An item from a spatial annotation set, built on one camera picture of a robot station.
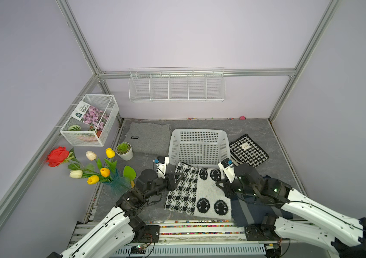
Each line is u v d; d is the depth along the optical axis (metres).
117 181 0.76
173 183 0.68
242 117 1.24
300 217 0.48
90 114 0.75
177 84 0.99
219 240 0.73
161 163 0.66
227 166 0.63
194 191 0.74
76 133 0.71
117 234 0.58
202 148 1.05
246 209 0.79
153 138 1.05
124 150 0.94
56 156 0.59
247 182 0.53
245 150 0.99
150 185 0.58
